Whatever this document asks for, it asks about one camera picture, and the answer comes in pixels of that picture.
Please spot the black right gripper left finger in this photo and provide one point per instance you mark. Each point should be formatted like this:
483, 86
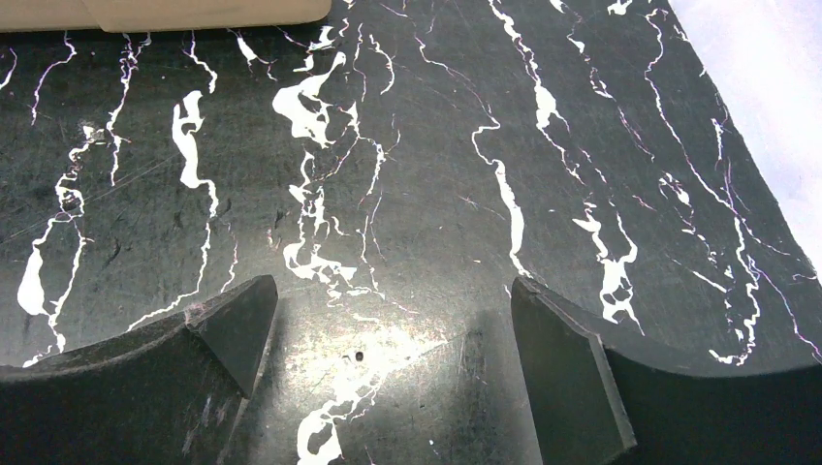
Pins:
163, 393

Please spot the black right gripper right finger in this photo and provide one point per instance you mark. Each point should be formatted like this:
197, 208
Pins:
601, 393

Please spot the tan plastic toolbox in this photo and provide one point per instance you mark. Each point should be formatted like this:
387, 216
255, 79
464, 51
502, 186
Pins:
155, 15

